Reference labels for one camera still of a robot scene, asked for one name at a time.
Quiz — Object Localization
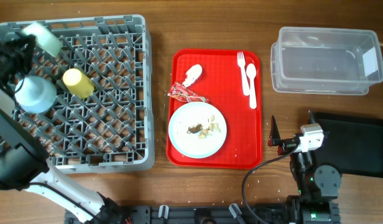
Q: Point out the mint green bowl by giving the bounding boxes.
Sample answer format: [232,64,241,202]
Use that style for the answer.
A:
[21,22,62,57]

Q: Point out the light blue bowl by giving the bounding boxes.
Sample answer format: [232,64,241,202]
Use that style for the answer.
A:
[15,76,57,113]

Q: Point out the yellow plastic cup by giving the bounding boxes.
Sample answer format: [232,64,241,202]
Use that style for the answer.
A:
[62,68,95,99]

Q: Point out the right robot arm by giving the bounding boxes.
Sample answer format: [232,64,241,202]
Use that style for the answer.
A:
[269,111,341,224]

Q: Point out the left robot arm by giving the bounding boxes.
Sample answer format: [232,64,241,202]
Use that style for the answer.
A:
[0,34,128,223]

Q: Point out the grey dishwasher rack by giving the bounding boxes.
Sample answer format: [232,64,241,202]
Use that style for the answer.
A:
[12,14,155,174]

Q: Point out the black tray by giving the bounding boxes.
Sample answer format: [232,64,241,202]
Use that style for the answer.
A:
[314,111,383,178]

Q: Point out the clear plastic bin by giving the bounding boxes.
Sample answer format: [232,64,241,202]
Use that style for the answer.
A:
[270,27,383,95]

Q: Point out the white plastic spoon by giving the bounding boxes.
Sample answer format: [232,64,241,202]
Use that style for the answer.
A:
[246,63,257,109]

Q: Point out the red plastic tray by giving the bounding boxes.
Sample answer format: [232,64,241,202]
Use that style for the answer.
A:
[166,49,262,169]

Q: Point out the food scraps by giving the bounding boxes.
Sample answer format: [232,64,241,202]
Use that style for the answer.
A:
[187,114,221,139]

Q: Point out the light blue plate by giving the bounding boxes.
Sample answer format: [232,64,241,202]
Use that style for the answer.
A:
[168,102,227,159]

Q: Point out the white plastic fork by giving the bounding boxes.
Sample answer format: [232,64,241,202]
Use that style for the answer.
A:
[237,52,249,96]

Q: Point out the crumpled white napkin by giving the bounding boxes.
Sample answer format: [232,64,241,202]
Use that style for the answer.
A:
[182,64,203,87]

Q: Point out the red snack wrapper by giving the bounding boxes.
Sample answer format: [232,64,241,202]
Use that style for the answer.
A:
[167,82,209,103]

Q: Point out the black cable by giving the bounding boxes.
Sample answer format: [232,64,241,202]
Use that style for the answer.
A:
[241,144,301,224]

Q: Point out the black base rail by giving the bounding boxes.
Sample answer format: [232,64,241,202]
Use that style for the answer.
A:
[63,203,340,224]

